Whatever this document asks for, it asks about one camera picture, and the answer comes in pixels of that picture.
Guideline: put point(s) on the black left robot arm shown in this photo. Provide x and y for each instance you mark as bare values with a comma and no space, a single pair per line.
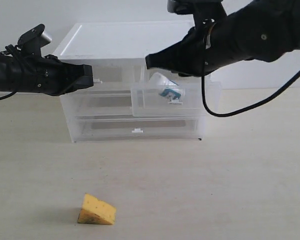
12,72

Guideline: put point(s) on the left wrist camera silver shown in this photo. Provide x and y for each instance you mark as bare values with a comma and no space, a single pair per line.
31,42

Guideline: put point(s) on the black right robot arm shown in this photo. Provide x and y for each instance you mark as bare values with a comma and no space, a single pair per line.
263,30

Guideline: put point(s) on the wide clear drawer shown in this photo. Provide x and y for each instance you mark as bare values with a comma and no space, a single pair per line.
138,127
123,105

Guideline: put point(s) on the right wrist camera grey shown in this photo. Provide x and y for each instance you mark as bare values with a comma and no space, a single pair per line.
203,11

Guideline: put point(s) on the white pill bottle blue label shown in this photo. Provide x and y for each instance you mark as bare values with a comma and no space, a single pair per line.
167,88

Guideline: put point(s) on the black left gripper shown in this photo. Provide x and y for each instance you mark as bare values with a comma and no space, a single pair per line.
48,75

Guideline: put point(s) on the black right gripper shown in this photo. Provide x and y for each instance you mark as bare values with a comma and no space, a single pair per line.
191,49

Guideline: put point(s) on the yellow cheese wedge sponge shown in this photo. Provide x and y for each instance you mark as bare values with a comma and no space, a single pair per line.
96,212

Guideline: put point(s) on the middle wide clear drawer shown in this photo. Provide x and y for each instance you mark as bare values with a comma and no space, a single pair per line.
123,105

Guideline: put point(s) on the white plastic drawer cabinet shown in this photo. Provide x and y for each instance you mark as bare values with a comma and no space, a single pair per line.
117,44

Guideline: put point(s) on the bottom wide clear drawer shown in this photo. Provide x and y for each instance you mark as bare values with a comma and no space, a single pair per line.
138,127

